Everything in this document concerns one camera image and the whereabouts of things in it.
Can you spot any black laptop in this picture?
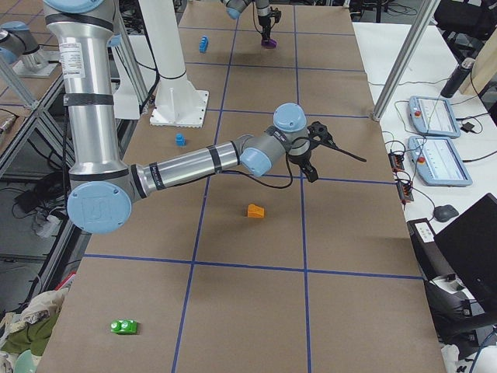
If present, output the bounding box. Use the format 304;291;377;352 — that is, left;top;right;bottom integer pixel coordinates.
435;193;496;308

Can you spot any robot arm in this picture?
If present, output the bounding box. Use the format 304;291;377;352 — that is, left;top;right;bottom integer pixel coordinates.
43;1;318;234
221;0;273;47

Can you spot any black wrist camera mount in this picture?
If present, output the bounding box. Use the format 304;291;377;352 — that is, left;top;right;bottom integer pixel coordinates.
308;121;335;148

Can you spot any far teach pendant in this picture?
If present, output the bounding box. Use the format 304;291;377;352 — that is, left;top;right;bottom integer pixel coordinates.
408;96;461;138

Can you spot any long blue block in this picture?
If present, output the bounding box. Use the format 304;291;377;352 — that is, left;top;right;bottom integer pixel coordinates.
199;35;209;54

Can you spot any purple trapezoid block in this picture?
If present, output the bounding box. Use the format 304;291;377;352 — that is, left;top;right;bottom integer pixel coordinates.
261;38;277;49

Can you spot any aluminium frame post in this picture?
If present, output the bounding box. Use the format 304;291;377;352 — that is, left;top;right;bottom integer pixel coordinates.
371;0;440;122

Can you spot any dark water bottle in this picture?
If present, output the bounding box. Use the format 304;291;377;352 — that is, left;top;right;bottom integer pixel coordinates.
440;58;475;99

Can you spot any teach pendant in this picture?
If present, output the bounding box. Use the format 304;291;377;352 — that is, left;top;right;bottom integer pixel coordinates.
407;136;473;187
408;96;461;138

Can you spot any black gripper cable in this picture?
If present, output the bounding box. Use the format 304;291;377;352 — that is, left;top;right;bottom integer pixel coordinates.
221;131;368;190

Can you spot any orange trapezoid block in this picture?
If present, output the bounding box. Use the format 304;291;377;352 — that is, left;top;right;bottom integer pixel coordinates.
247;204;266;218

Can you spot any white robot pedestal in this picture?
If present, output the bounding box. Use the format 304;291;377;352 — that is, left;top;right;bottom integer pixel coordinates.
139;0;209;127

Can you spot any small blue block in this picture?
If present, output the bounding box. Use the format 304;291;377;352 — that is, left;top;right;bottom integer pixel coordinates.
175;133;186;147

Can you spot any near teach pendant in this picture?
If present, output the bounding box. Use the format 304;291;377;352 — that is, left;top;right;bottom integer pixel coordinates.
407;136;473;187

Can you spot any black computer mouse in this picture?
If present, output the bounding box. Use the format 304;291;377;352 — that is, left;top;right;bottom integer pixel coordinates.
433;204;459;222

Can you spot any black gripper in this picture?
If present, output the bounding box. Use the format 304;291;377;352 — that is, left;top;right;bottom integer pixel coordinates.
259;15;271;41
288;137;318;182

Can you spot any green block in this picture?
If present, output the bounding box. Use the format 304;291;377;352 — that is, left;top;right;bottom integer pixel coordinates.
109;319;138;335

